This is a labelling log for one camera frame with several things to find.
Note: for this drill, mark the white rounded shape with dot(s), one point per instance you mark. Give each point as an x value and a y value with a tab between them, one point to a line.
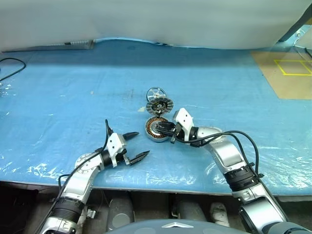
219	213

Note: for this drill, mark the yellow tape square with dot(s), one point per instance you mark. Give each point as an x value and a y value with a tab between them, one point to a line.
280	67

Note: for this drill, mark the white backdrop sheet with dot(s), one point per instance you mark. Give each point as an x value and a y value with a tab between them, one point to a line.
146	19

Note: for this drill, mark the dark rounded grey shape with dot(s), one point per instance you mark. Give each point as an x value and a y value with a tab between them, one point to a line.
120	209
190	209

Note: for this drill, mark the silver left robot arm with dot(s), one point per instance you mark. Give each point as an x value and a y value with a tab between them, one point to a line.
83	175

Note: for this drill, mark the beige tape scrap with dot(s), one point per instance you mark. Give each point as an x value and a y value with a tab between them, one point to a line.
141	109

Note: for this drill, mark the silver spoked rotor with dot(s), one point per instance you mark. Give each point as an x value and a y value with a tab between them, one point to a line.
156	92

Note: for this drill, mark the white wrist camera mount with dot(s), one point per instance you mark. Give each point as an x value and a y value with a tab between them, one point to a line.
115	143
184	119

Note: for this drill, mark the grey robot torso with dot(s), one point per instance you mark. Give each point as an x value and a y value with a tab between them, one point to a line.
175	228

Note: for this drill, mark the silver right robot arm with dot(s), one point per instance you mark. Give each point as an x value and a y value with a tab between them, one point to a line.
226	151

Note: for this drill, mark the copper wound motor housing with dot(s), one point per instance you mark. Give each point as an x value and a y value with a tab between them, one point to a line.
152	134

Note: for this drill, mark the small grey connector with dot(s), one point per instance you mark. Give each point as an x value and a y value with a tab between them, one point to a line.
91	212

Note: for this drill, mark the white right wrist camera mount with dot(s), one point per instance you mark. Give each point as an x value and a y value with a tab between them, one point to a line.
184	119

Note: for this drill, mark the brown cardboard sheet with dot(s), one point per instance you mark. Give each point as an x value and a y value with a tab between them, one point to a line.
287	85

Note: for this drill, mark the round ribbed motor lid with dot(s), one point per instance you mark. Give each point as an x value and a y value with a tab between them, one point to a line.
159	106

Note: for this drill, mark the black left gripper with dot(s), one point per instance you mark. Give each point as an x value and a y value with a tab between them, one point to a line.
122	157

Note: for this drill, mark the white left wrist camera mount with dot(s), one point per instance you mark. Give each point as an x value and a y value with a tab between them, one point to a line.
115	143

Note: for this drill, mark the blue plastic table cover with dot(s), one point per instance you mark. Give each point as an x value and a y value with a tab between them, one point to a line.
61	109

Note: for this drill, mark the grey power strip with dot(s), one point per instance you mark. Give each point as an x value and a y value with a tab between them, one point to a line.
78	44

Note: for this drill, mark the black diagonal frame bar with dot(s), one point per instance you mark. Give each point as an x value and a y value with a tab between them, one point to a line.
296	22

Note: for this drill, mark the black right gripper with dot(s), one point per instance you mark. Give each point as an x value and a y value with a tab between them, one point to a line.
178	134

